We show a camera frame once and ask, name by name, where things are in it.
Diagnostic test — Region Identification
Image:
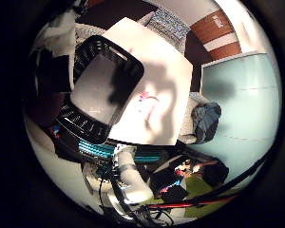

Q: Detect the pink plush toy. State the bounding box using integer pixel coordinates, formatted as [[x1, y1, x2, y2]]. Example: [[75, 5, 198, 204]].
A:
[[137, 90, 162, 128]]

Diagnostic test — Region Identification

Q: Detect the green floor mat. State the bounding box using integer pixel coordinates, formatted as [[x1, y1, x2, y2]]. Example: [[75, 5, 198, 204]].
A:
[[182, 175, 234, 219]]

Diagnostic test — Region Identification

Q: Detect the black plastic lattice basket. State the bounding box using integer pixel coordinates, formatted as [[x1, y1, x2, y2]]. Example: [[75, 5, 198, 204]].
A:
[[55, 34, 146, 145]]

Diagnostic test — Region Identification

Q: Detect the black bag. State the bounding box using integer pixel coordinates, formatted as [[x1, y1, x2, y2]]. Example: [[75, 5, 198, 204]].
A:
[[201, 160, 230, 188]]

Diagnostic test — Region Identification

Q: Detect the dark blue-grey bag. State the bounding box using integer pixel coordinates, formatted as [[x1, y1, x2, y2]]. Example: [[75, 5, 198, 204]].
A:
[[191, 102, 223, 144]]

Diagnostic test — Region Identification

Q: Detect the pale green partition board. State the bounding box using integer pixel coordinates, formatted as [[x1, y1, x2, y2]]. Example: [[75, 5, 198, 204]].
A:
[[189, 51, 282, 186]]

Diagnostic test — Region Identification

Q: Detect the blue patterned cloth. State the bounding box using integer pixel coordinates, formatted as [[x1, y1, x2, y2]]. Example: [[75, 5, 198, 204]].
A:
[[144, 8, 192, 54]]

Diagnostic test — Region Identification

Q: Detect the white crumpled cloth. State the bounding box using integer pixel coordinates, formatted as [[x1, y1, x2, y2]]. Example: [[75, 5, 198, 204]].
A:
[[37, 11, 78, 59]]

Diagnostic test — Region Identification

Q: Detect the red cable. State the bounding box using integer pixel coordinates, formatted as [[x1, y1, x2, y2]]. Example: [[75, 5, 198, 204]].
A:
[[147, 194, 239, 211]]

